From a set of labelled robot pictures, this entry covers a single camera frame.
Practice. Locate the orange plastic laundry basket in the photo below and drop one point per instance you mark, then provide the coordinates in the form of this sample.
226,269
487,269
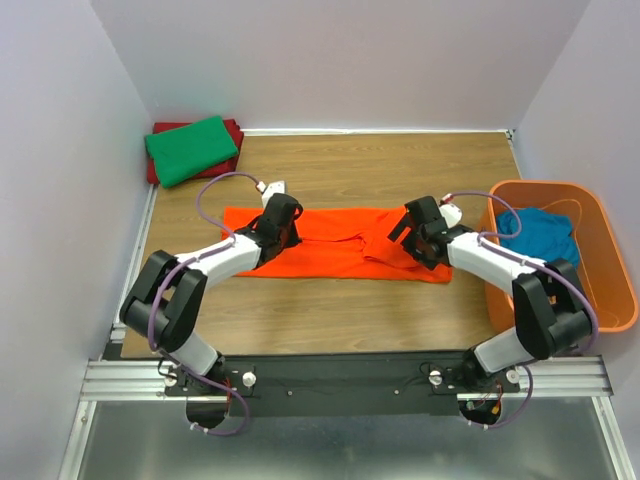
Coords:
601,270

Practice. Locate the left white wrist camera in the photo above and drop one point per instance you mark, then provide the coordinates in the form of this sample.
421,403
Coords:
268,190

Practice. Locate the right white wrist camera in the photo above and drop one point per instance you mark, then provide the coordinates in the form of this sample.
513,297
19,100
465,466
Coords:
451,213

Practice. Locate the dark red folded t shirt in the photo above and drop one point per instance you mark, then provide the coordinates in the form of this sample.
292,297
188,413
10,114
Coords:
235,132

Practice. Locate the blue crumpled t shirt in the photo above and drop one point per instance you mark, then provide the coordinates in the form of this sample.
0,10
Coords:
543,235

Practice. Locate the orange t shirt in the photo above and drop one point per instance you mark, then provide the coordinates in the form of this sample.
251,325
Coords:
350,243

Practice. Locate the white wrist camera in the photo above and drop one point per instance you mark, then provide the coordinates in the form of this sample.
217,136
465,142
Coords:
268,190
451,213

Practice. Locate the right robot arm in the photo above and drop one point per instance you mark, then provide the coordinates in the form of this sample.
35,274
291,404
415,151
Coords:
552,314

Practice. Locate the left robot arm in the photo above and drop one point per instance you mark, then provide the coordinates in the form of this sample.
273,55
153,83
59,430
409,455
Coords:
164,302

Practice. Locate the green folded t shirt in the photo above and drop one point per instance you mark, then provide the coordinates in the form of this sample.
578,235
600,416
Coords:
190,150

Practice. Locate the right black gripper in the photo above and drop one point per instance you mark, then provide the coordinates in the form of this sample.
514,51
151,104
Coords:
407,240

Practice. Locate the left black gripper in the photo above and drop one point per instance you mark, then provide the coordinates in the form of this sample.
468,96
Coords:
293,239

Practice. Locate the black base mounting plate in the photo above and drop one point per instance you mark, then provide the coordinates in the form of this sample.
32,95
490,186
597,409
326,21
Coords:
438,383

